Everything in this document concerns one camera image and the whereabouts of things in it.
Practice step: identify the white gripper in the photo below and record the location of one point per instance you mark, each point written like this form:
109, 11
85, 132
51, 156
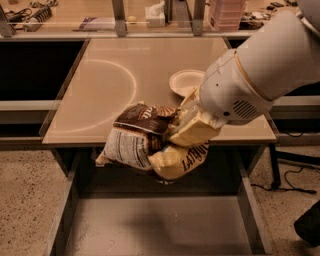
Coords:
230, 87

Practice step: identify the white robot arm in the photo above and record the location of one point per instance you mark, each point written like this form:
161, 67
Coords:
285, 53

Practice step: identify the white bowl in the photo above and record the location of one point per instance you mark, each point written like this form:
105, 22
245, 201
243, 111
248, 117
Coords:
184, 81

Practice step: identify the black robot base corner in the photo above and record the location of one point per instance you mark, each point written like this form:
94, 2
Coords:
307, 226

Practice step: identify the open grey top drawer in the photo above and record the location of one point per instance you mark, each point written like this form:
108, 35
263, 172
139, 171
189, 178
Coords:
115, 211

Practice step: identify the purple white booklet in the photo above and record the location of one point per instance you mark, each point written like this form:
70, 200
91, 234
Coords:
97, 23

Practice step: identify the white tissue box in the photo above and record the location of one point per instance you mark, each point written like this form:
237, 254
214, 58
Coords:
155, 16

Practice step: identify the brown yellow chip bag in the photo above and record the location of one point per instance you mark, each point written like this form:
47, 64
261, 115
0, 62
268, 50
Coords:
138, 140

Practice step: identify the pink stacked bins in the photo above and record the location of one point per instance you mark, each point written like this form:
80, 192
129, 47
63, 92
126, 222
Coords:
225, 15

